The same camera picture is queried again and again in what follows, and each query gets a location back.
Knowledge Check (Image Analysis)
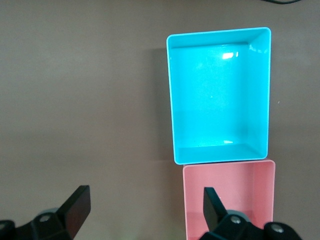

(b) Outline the blue plastic bin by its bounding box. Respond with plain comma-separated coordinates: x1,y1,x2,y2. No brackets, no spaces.
165,26,273,166

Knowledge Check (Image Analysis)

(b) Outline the pink plastic bin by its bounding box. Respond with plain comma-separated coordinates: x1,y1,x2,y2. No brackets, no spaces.
181,159,276,240

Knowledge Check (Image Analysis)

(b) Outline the long looping black cable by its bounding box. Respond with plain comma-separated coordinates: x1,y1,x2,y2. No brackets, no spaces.
259,0,303,5

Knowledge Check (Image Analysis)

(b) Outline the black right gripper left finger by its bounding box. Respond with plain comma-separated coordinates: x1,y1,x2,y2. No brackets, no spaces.
0,184,92,240

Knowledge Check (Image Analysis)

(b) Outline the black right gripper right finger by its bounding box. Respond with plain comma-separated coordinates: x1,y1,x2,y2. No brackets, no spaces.
202,186,304,240

